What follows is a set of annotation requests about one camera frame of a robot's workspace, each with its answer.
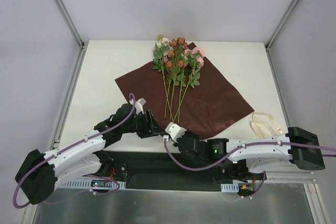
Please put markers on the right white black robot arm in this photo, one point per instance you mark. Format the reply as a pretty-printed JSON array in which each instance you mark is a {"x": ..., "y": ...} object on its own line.
[{"x": 245, "y": 157}]

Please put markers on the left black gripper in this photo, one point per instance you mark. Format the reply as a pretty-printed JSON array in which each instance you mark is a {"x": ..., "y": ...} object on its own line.
[{"x": 148, "y": 126}]

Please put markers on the small pink rose stem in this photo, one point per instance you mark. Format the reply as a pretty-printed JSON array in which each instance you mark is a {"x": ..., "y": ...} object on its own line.
[{"x": 201, "y": 57}]

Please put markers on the mauve rose stem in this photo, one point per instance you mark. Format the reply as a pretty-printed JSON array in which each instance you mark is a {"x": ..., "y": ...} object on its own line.
[{"x": 170, "y": 70}]

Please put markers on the right aluminium frame post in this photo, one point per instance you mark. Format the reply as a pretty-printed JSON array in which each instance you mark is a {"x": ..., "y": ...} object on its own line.
[{"x": 283, "y": 21}]

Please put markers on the cream printed ribbon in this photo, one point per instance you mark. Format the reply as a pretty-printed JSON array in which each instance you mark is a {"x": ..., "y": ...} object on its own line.
[{"x": 265, "y": 125}]

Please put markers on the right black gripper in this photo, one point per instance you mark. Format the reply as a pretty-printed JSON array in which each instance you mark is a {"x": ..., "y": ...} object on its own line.
[{"x": 184, "y": 143}]

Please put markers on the aluminium frame post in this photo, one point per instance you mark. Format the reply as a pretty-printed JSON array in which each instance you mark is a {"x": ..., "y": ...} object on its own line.
[
  {"x": 283, "y": 21},
  {"x": 69, "y": 22}
]

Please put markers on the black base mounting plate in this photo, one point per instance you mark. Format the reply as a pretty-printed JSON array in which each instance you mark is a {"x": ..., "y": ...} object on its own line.
[{"x": 157, "y": 171}]

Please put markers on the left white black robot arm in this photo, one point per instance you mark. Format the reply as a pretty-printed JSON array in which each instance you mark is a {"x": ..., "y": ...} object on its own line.
[{"x": 41, "y": 173}]

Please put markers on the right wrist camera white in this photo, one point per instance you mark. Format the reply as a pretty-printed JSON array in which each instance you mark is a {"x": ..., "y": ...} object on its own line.
[{"x": 174, "y": 131}]

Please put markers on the right white cable duct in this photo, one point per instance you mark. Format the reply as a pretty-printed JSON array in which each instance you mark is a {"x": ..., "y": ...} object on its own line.
[{"x": 230, "y": 188}]

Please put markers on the white rose stem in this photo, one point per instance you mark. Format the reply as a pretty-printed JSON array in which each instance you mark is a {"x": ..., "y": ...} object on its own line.
[{"x": 162, "y": 46}]

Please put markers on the dark red wrapping cloth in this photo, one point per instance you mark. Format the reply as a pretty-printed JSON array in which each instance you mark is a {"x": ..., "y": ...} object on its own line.
[{"x": 207, "y": 109}]

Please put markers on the light pink rose stem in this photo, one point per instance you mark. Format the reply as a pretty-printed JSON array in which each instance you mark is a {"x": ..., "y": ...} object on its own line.
[{"x": 188, "y": 67}]

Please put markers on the aluminium front rail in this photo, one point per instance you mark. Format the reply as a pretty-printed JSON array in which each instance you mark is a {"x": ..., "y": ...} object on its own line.
[{"x": 288, "y": 174}]

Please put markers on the orange brown rose stem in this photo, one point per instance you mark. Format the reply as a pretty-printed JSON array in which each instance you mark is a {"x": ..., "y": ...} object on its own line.
[{"x": 181, "y": 44}]

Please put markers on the left white cable duct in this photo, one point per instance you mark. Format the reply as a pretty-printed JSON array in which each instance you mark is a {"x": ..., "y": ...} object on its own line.
[{"x": 88, "y": 183}]

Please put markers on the white cable duct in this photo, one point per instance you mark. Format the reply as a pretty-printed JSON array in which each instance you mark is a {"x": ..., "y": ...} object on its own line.
[
  {"x": 88, "y": 183},
  {"x": 230, "y": 188}
]

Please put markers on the left aluminium frame post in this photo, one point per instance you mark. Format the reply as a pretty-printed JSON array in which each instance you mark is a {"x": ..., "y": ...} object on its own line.
[{"x": 69, "y": 22}]

